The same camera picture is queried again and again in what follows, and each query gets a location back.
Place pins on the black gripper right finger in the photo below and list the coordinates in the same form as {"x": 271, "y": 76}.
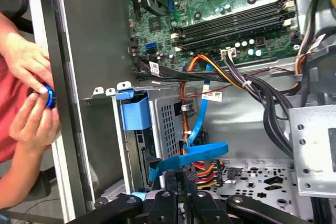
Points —
{"x": 252, "y": 209}

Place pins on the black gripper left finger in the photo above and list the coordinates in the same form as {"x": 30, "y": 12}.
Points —
{"x": 110, "y": 211}

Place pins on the hard disk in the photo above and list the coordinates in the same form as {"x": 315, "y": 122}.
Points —
{"x": 135, "y": 113}

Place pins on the round black blue-ringed tool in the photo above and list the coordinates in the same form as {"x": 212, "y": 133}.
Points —
{"x": 49, "y": 98}

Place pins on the metal disk bay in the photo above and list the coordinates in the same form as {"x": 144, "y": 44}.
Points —
{"x": 170, "y": 119}

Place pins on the person's right hand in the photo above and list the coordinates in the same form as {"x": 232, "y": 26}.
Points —
{"x": 34, "y": 127}

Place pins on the person's left hand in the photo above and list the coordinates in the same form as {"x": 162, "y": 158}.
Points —
{"x": 29, "y": 58}

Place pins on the metal drive cage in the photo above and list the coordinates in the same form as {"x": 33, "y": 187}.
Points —
{"x": 309, "y": 150}

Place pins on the person's red shirt trunk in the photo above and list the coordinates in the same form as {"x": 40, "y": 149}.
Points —
{"x": 8, "y": 103}

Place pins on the black PC case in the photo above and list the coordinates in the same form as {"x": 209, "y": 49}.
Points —
{"x": 99, "y": 51}

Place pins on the black RAM slot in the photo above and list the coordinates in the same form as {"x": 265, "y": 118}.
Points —
{"x": 233, "y": 29}
{"x": 233, "y": 15}
{"x": 233, "y": 21}
{"x": 233, "y": 35}

